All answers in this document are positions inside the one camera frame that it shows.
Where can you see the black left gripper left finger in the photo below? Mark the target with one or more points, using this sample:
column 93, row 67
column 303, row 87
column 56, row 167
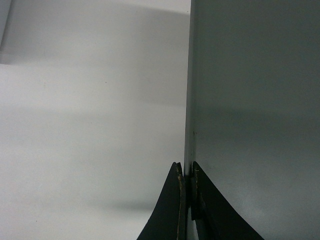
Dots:
column 168, row 219

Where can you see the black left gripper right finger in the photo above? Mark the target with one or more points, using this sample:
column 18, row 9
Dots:
column 197, row 200

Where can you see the grey rectangular serving tray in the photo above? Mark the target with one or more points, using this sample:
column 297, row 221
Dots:
column 253, row 114

